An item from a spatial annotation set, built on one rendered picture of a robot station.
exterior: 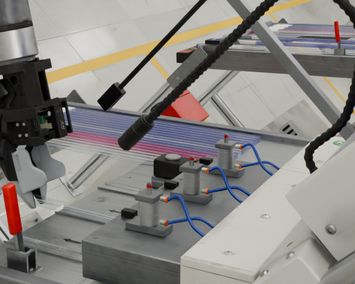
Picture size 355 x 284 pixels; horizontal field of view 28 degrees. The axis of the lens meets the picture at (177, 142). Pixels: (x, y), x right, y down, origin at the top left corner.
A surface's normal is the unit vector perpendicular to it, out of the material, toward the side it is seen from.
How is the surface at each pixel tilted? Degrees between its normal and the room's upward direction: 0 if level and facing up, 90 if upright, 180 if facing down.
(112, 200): 44
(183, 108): 0
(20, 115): 90
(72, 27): 0
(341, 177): 90
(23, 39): 38
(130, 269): 90
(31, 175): 90
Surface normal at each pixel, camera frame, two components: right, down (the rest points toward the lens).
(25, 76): -0.46, 0.26
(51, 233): 0.01, -0.95
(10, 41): 0.32, 0.15
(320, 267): 0.63, -0.58
